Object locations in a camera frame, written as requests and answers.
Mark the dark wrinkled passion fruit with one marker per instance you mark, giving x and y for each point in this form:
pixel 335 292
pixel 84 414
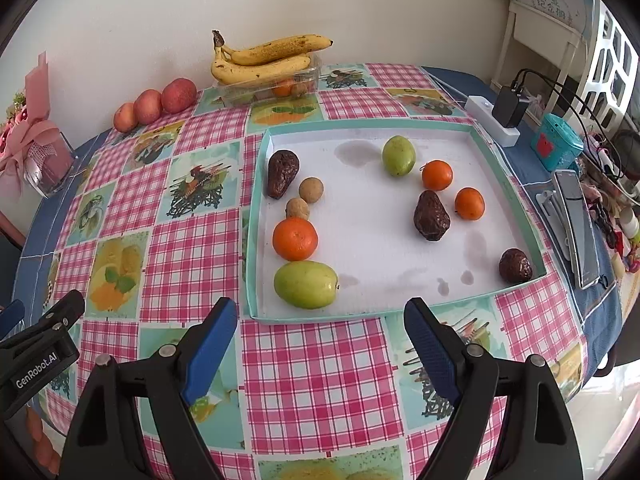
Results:
pixel 431 215

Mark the clear plastic fruit container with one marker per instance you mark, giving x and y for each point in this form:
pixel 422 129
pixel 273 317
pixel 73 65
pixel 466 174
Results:
pixel 235 95

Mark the white lattice shelf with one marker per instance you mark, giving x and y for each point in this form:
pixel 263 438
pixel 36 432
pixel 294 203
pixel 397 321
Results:
pixel 612 60

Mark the brown kiwi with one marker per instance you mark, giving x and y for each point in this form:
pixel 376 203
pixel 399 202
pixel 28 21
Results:
pixel 311 190

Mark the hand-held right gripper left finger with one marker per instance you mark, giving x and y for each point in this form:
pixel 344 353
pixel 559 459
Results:
pixel 215 345

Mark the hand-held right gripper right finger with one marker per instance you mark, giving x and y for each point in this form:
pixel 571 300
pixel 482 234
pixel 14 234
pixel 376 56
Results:
pixel 430 350

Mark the bunch of yellow bananas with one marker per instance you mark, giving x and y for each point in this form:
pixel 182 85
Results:
pixel 280 49

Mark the blue tablecloth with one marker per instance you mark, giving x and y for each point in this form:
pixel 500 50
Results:
pixel 600 320

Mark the teal tin box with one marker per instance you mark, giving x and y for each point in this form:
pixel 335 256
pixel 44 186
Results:
pixel 555 142

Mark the silver smartphone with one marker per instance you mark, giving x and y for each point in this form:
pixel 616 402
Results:
pixel 575 230

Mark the pink bow gift vase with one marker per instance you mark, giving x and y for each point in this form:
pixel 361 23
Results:
pixel 35 110

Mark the spotted yellow banana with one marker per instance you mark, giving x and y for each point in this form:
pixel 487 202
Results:
pixel 260 71

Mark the orange mandarin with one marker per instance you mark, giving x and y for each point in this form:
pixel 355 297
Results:
pixel 437 175
pixel 469 203
pixel 282 88
pixel 295 238

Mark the small pale red apple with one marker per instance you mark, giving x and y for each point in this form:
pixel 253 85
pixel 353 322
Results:
pixel 125 116

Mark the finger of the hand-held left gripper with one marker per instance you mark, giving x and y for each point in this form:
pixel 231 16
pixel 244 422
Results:
pixel 62 310
pixel 11 317

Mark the dark brown wrinkled avocado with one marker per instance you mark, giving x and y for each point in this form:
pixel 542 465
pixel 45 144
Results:
pixel 282 173
pixel 515 265

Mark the pink checkered picture tablecloth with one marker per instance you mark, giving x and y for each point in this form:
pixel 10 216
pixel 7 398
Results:
pixel 310 370

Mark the person's left hand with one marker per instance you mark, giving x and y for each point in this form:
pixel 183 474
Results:
pixel 42 440

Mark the clear square glass vase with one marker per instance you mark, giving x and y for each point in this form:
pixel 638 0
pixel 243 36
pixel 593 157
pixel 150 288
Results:
pixel 50 165

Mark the teal rimmed white tray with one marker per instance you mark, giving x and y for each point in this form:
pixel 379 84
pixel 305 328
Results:
pixel 370 240

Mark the green oval fruit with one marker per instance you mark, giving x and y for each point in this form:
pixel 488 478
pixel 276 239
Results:
pixel 305 284
pixel 398 155

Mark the white power strip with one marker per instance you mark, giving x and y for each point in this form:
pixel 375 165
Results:
pixel 492 120

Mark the white wooden chair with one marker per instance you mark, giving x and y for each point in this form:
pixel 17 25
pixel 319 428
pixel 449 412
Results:
pixel 540 45

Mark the black charger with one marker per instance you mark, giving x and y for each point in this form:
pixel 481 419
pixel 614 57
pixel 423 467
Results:
pixel 510 105

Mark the grey phone stand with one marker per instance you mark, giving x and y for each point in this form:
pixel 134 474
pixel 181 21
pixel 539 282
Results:
pixel 550 220

